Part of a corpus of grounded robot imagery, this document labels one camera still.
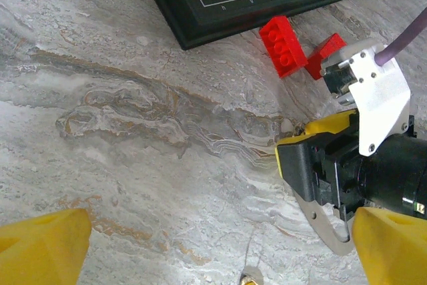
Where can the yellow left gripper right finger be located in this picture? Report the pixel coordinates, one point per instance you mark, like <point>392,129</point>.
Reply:
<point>393,251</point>

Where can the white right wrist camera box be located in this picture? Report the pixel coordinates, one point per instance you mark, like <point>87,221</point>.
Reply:
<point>380,98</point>

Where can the black and grey chessboard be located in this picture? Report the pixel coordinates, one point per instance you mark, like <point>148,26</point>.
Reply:
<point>217,14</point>

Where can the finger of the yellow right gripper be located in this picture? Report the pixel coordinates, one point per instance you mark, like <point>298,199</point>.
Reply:
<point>279,163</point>
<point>333,124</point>

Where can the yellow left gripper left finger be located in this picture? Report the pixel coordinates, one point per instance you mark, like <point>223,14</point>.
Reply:
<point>40,248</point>

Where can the red toy brick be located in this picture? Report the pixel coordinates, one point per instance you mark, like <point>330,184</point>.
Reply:
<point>283,51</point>
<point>325,53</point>

